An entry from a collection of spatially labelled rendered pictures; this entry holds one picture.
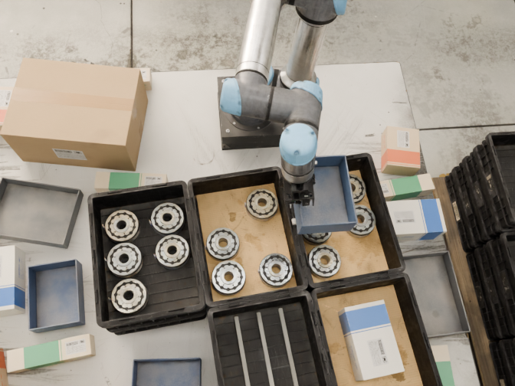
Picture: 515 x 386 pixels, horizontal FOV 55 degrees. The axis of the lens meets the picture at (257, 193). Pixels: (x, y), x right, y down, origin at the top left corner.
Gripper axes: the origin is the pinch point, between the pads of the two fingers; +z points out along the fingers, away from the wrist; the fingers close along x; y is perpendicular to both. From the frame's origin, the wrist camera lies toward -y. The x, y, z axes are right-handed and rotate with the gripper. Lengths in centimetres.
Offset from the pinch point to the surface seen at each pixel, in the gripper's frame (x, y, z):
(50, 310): -80, 21, 31
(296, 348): -3.6, 37.9, 28.6
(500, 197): 85, -18, 71
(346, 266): 14.3, 14.2, 31.0
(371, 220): 24.1, 0.0, 29.5
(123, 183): -58, -20, 28
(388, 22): 71, -154, 123
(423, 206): 44, -6, 39
